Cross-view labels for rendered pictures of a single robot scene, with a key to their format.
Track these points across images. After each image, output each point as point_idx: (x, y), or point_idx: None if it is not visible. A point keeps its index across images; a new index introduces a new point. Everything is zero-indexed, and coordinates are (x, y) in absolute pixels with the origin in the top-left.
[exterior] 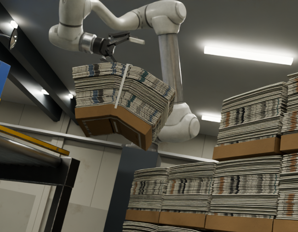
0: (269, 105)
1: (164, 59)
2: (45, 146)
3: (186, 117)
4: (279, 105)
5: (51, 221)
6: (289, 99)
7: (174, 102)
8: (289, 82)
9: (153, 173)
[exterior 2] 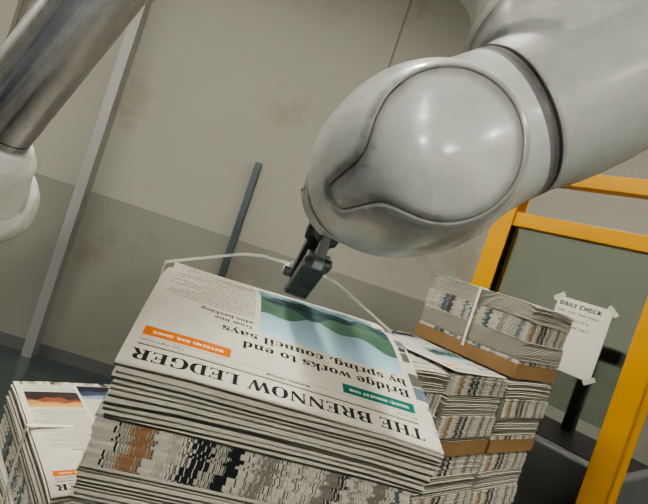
0: (429, 398)
1: (112, 18)
2: None
3: (35, 196)
4: (438, 402)
5: None
6: (447, 399)
7: (26, 148)
8: (456, 382)
9: None
